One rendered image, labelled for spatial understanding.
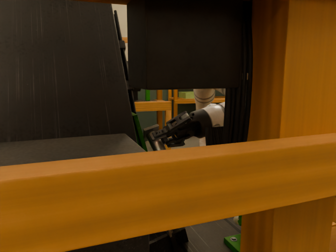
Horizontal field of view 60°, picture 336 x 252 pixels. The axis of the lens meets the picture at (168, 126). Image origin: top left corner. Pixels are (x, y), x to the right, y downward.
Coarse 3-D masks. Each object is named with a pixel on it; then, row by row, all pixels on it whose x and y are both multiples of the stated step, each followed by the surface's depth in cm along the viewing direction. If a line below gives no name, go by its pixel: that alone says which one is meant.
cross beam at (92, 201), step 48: (240, 144) 42; (288, 144) 42; (0, 192) 28; (48, 192) 30; (96, 192) 32; (144, 192) 34; (192, 192) 36; (240, 192) 39; (288, 192) 42; (0, 240) 29; (48, 240) 31; (96, 240) 32
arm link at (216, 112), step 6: (204, 108) 77; (210, 108) 77; (216, 108) 77; (222, 108) 77; (210, 114) 75; (216, 114) 76; (222, 114) 76; (216, 120) 76; (222, 120) 76; (216, 126) 75
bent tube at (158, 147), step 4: (156, 124) 74; (144, 128) 73; (148, 128) 73; (152, 128) 73; (156, 128) 74; (144, 132) 73; (148, 132) 74; (144, 136) 75; (148, 136) 74; (148, 140) 74; (156, 140) 72; (160, 140) 73; (152, 144) 72; (156, 144) 72; (160, 144) 72; (152, 148) 73; (156, 148) 71; (160, 148) 71; (164, 148) 72
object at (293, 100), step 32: (256, 0) 49; (288, 0) 42; (320, 0) 44; (256, 32) 49; (288, 32) 43; (320, 32) 45; (256, 64) 50; (288, 64) 44; (320, 64) 46; (256, 96) 50; (288, 96) 45; (320, 96) 48; (256, 128) 51; (288, 128) 46; (320, 128) 49; (256, 224) 53; (288, 224) 50; (320, 224) 53
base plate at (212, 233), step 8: (200, 224) 93; (208, 224) 93; (216, 224) 93; (224, 224) 93; (232, 224) 93; (192, 232) 88; (200, 232) 88; (208, 232) 88; (216, 232) 88; (224, 232) 88; (232, 232) 88; (240, 232) 88; (192, 240) 84; (200, 240) 84; (208, 240) 84; (216, 240) 84; (184, 248) 80; (192, 248) 80; (200, 248) 80; (208, 248) 80; (216, 248) 80; (224, 248) 80
